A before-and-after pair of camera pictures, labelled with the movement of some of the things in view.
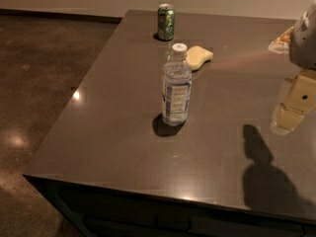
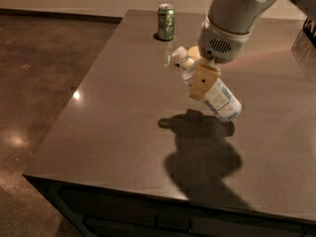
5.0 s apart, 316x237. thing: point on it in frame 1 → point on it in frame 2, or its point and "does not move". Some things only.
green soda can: x=166 y=22 does not move
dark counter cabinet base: x=97 y=211 does not move
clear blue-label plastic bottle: x=177 y=87 → x=221 y=99
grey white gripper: x=304 y=46 → x=219 y=44
